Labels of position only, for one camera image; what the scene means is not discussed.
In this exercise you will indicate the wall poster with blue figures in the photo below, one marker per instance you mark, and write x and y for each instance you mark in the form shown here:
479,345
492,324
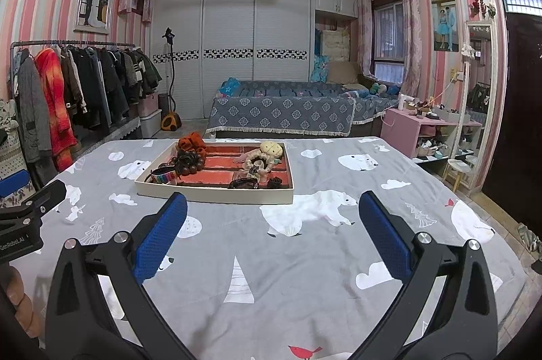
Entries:
444,23

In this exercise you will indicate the white bottle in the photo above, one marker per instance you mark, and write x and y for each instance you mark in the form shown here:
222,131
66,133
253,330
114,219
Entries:
402,101

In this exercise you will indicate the patterned knitted cloth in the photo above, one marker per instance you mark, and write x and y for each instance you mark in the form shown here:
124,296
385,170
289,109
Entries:
12,157

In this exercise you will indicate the window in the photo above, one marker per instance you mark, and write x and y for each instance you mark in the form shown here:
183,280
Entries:
387,34

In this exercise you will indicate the white storage box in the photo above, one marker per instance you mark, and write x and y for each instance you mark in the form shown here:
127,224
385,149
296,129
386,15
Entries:
150,125

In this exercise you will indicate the teal hanging garment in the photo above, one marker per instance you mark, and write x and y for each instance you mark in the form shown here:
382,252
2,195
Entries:
319,70

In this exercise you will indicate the dark door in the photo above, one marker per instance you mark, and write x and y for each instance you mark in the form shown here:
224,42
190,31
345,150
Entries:
521,89

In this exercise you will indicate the white lace cloth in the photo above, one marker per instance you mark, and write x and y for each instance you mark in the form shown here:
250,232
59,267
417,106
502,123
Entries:
110,129

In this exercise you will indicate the white framed standing mirror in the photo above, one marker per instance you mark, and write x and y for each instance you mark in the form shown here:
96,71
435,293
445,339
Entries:
478,123

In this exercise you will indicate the beige round hair clip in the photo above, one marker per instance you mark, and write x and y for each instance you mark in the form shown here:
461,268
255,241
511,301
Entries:
271,148

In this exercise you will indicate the teal cushion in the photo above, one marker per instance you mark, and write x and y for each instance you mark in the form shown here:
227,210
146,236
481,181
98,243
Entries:
230,87

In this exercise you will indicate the cream scrunchie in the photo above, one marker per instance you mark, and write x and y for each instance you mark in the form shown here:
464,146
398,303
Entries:
266,166

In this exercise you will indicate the orange red fleece robe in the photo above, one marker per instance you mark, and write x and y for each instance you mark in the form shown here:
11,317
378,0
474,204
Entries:
55,106

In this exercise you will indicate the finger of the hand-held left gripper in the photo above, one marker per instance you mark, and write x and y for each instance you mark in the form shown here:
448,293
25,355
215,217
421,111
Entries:
12,183
48,195

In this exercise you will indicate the beige hanging wall organizer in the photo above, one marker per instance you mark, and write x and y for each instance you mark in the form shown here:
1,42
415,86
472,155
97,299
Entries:
336,44

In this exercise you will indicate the row of hanging clothes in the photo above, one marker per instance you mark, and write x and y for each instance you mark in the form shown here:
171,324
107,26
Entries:
106,80

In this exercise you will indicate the grey polar bear bedsheet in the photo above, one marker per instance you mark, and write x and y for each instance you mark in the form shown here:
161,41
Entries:
296,279

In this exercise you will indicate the beige cushion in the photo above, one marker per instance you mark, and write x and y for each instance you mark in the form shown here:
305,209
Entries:
343,72

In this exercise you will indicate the artificial flowers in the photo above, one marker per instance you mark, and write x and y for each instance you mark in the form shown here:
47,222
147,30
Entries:
480,6

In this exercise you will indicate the garment steamer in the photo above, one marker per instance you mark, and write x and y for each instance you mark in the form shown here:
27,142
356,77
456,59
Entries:
170,122

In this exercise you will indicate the black claw hair clip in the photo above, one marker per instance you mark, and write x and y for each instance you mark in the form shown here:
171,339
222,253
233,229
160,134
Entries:
276,182

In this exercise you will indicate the pale pink hair accessory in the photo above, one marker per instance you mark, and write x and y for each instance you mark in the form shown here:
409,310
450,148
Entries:
245,157

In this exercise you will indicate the person's left hand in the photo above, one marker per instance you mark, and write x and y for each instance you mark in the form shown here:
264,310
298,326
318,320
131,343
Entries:
19,300

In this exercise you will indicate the white sliding door wardrobe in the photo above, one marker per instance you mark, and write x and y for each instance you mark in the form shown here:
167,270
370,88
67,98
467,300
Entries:
228,25

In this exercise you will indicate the white upper cabinets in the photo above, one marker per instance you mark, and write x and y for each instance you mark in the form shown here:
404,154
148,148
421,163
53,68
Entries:
336,0

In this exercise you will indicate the slippers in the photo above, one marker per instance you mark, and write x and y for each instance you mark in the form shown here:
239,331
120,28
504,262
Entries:
528,237

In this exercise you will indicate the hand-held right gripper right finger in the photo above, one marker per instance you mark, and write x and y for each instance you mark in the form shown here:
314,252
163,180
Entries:
387,241

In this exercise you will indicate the bed with blue cover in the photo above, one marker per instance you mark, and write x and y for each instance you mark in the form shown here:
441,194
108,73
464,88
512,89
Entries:
275,112

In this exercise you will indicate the plush toys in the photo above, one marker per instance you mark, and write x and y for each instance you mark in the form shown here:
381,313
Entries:
383,89

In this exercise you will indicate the pink cabinet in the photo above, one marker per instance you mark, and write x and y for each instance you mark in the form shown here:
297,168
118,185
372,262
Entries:
400,127

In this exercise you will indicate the white stool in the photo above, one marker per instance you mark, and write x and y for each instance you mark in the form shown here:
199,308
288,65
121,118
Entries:
459,165

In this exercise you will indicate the pink storage box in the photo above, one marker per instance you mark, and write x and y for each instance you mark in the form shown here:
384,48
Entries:
150,104

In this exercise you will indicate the white jewelry tray red lining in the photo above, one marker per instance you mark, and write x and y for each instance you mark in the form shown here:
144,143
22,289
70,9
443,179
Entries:
211,197

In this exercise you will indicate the pink floral curtain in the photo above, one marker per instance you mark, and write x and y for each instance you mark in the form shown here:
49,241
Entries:
411,34
365,34

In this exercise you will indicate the metal clothes rack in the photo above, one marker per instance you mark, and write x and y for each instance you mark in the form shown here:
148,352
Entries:
63,43

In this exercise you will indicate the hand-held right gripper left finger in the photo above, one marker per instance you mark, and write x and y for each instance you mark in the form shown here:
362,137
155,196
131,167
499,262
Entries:
161,241

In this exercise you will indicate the orange scrunchie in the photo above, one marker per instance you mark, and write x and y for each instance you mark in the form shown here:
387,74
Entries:
194,140

